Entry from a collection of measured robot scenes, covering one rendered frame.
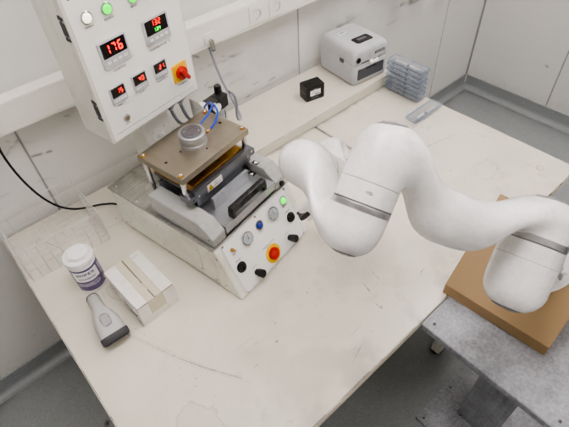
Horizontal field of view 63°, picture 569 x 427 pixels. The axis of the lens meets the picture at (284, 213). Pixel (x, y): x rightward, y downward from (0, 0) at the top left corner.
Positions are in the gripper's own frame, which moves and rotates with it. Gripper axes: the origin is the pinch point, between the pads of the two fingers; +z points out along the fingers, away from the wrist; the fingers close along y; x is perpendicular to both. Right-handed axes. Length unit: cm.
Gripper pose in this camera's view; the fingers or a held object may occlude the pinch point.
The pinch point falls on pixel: (303, 213)
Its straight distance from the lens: 141.6
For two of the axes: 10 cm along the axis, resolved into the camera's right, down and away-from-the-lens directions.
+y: -6.0, 6.0, -5.3
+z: -4.2, 3.2, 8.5
